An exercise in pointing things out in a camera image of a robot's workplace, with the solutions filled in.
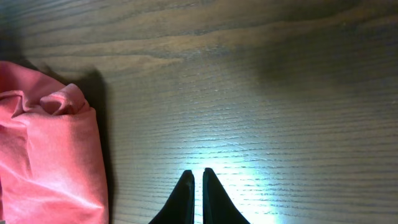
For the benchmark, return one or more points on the red t-shirt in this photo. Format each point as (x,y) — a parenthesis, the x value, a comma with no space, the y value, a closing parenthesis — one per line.
(52,168)

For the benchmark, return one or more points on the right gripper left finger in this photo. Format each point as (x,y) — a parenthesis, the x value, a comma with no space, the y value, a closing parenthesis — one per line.
(180,206)

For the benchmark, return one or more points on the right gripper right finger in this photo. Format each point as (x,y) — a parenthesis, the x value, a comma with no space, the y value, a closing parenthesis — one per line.
(217,205)

